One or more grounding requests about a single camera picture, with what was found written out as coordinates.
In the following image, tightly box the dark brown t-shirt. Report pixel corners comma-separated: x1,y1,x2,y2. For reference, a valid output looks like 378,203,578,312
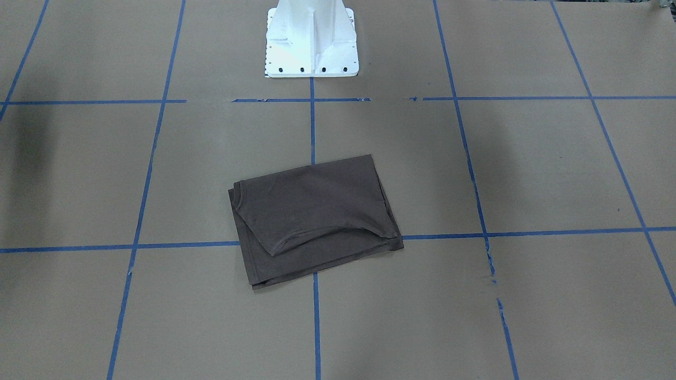
228,155,404,290

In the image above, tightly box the brown paper table cover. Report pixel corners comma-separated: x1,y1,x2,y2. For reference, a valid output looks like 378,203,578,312
2,1,674,379

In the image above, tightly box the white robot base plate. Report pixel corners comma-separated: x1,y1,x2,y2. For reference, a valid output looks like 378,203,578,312
264,1,360,79

